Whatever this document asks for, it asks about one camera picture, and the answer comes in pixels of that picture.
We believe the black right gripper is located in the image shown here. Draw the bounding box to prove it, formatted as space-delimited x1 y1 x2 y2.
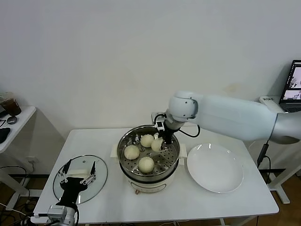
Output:
161 126 176 151

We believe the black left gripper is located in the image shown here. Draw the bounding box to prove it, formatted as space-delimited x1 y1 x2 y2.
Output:
57 159 97 207

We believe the white steamed baozi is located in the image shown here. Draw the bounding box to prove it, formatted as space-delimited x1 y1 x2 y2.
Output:
124 145 140 160
138 156 155 174
140 134 155 148
150 138 163 153

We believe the glass lid with cream handle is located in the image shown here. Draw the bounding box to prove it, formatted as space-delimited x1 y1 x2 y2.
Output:
52 154 109 206

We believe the stainless steel steamer basket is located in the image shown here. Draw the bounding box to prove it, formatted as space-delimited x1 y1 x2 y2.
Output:
117 125 181 179

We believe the cream electric cooking pot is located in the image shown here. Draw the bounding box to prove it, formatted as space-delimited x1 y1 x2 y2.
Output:
110 144 188 195

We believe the white round plate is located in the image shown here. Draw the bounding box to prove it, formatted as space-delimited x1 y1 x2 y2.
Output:
187 143 244 194

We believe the white side desk with cup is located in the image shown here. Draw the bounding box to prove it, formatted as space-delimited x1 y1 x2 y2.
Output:
0 106 37 211

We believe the plastic iced coffee cup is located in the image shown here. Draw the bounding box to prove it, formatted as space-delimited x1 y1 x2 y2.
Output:
0 92 22 117

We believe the white side desk with laptop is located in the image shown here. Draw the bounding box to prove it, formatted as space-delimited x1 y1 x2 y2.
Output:
258 96 301 205

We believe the grey open laptop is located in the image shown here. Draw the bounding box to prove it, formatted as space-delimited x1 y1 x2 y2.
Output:
279 59 301 113

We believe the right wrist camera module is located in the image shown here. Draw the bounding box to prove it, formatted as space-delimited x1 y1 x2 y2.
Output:
151 113 167 130

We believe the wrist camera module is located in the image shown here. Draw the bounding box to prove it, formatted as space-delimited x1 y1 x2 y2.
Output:
151 113 167 130
48 205 68 222

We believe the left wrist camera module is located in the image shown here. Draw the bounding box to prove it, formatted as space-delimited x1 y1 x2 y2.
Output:
48 205 68 222

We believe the black floor cable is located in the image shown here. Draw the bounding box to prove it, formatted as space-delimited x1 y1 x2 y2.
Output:
0 166 31 208

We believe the black cable with adapter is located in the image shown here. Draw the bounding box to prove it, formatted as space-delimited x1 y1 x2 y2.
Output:
256 140 273 186

